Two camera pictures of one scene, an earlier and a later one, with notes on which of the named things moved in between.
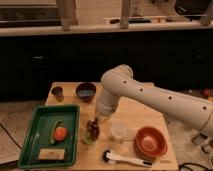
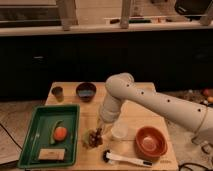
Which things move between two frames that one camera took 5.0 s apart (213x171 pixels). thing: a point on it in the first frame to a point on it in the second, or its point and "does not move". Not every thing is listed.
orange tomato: x=60 y=133 does not move
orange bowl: x=151 y=141 does not move
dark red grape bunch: x=93 y=127 to x=95 y=137
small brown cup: x=57 y=91 does not move
